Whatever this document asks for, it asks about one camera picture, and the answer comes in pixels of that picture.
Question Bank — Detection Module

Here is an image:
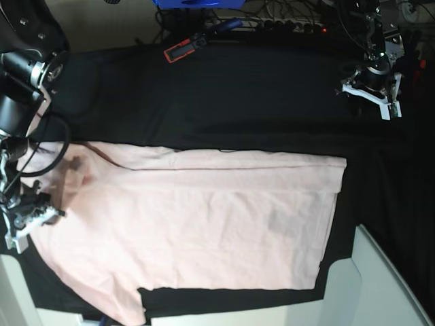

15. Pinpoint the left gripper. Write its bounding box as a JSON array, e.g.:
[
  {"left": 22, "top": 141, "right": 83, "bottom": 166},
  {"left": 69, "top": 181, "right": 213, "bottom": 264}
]
[{"left": 335, "top": 62, "right": 403, "bottom": 117}]

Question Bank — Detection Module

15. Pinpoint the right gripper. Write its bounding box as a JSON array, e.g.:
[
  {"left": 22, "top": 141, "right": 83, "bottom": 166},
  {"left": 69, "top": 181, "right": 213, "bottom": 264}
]
[{"left": 1, "top": 181, "right": 65, "bottom": 236}]

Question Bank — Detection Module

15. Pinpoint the pink T-shirt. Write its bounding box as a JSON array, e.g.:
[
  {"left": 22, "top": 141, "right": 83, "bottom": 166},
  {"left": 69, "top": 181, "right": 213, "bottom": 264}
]
[{"left": 30, "top": 142, "right": 347, "bottom": 325}]

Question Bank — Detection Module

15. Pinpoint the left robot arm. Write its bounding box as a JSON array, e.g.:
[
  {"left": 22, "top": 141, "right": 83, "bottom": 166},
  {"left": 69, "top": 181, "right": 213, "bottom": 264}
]
[{"left": 336, "top": 1, "right": 405, "bottom": 120}]

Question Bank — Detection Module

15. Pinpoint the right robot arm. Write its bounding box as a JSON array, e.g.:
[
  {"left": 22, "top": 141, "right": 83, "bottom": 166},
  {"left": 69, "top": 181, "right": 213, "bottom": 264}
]
[{"left": 1, "top": 1, "right": 69, "bottom": 238}]

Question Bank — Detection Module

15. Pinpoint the red clamp right edge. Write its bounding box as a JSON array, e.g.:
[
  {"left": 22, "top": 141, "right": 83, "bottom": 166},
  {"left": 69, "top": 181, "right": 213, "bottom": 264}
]
[{"left": 412, "top": 59, "right": 427, "bottom": 89}]

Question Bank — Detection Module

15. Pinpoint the red clamp edge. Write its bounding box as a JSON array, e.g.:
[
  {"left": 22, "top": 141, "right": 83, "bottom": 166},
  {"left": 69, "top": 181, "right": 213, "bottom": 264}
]
[
  {"left": 99, "top": 315, "right": 114, "bottom": 326},
  {"left": 412, "top": 59, "right": 427, "bottom": 89}
]

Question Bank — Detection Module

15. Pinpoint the black table cloth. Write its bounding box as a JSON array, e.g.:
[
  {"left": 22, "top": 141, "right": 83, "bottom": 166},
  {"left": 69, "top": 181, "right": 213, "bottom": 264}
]
[{"left": 0, "top": 37, "right": 435, "bottom": 322}]

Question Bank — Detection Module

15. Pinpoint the red clamp front edge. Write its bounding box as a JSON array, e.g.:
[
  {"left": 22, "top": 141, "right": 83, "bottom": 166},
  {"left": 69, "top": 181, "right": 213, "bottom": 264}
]
[{"left": 99, "top": 315, "right": 114, "bottom": 326}]

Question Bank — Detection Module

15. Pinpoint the black power strip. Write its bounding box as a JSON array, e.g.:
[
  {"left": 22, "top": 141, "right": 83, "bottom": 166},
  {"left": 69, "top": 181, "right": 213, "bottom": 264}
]
[{"left": 252, "top": 19, "right": 328, "bottom": 35}]

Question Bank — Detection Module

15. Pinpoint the blue plastic box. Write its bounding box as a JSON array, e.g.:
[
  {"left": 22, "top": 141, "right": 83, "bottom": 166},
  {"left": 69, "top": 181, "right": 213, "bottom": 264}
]
[{"left": 153, "top": 0, "right": 245, "bottom": 9}]

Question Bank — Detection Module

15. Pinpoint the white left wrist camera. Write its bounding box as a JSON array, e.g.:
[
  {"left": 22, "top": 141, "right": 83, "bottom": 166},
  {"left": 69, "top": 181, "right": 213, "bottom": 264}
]
[{"left": 379, "top": 101, "right": 402, "bottom": 120}]

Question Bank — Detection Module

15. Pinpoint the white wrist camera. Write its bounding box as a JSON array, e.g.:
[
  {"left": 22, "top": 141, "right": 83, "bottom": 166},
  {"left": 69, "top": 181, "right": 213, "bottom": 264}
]
[
  {"left": 5, "top": 233, "right": 29, "bottom": 254},
  {"left": 379, "top": 101, "right": 402, "bottom": 120}
]

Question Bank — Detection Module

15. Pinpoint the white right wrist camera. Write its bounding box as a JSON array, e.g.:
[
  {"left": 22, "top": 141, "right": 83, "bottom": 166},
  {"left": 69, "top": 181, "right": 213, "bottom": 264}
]
[{"left": 5, "top": 233, "right": 29, "bottom": 254}]

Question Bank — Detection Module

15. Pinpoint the red black clamp, blue handle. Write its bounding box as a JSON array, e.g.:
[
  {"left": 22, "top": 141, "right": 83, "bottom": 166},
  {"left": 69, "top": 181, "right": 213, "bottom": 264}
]
[{"left": 163, "top": 18, "right": 243, "bottom": 64}]

